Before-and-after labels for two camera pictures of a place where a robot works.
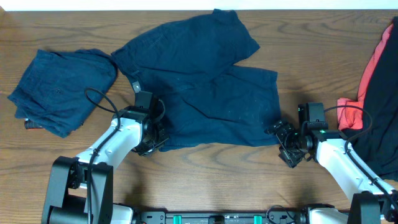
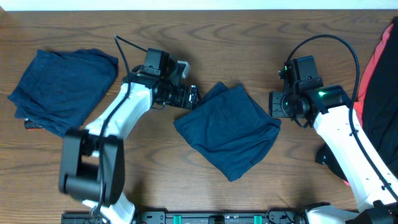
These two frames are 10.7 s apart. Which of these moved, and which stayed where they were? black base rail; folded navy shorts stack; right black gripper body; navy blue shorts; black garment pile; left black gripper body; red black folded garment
Moved: left black gripper body; navy blue shorts; right black gripper body
Stayed: folded navy shorts stack; black base rail; red black folded garment; black garment pile
